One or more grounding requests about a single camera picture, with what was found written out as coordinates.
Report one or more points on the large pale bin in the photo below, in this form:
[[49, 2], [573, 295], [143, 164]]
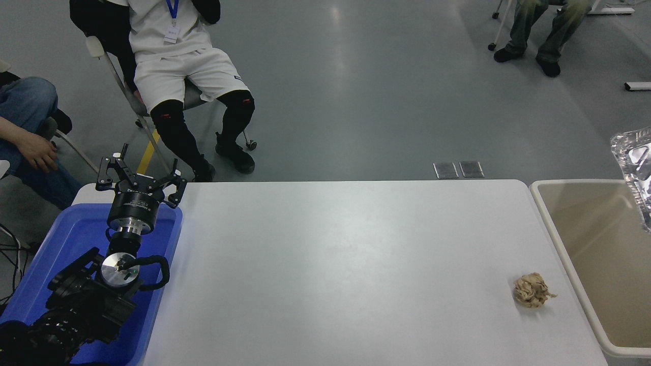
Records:
[[610, 274]]

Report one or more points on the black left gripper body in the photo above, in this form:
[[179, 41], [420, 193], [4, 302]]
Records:
[[135, 203]]

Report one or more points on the white floor bar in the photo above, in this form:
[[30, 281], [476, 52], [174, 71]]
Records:
[[638, 86]]

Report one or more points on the white chair with casters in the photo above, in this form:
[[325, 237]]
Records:
[[501, 25]]

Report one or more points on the grey folding chair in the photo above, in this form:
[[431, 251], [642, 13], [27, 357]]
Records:
[[133, 104]]

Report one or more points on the crumpled tan paper ball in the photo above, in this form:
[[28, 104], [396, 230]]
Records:
[[530, 290]]

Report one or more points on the blue plastic tray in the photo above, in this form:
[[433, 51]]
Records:
[[61, 239]]

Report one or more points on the person's forearm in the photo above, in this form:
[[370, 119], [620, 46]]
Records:
[[10, 129]]

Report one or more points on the seated person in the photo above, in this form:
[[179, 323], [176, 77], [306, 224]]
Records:
[[25, 101], [173, 76], [559, 30]]

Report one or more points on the person's hand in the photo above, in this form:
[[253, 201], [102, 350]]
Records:
[[41, 152]]

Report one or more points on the silver foil tray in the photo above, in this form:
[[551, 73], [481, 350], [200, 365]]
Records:
[[638, 168]]

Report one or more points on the white stand base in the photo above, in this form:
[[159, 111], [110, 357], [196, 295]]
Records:
[[613, 10]]

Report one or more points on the black jacket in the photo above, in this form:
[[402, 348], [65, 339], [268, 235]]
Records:
[[101, 25]]

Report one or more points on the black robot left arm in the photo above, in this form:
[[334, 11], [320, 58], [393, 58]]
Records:
[[84, 305]]

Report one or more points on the silver floor plate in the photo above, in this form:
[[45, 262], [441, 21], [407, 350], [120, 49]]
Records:
[[472, 169], [446, 170]]

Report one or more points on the chair with black cushion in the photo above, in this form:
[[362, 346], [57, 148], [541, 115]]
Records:
[[62, 121]]

